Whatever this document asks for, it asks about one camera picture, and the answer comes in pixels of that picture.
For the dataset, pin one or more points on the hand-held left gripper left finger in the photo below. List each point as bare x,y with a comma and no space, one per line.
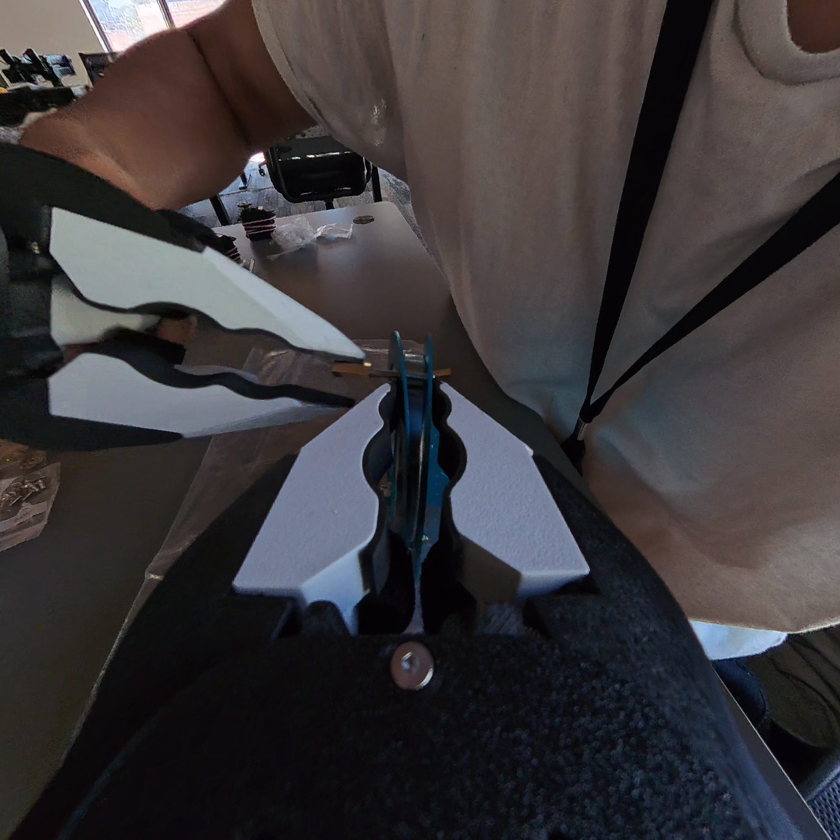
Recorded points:
315,525

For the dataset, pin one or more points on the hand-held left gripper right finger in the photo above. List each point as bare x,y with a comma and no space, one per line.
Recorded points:
518,518

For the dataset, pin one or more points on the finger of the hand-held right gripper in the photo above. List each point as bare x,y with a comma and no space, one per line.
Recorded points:
164,275
131,400

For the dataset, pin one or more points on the blue round turntable assembly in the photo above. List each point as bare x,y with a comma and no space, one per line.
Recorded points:
407,446

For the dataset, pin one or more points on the brass standoff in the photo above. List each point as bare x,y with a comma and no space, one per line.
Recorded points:
351,371

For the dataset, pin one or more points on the person's right forearm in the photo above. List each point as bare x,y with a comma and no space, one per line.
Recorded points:
144,111

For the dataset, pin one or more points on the grey desk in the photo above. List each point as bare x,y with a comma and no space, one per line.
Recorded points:
367,282

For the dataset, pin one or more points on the black servo motor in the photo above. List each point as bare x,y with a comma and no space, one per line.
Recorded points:
257,223

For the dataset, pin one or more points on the clear plastic bag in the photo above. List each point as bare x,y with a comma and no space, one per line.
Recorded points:
229,459

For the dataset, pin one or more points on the pile of small hardware bags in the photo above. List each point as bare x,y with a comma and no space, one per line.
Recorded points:
26,499

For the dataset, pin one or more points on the small clear plastic wrapper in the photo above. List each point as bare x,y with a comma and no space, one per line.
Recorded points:
334,231

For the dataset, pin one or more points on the dark equipment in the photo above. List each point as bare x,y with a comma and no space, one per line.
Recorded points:
33,75

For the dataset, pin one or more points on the office window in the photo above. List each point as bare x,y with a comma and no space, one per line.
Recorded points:
131,16

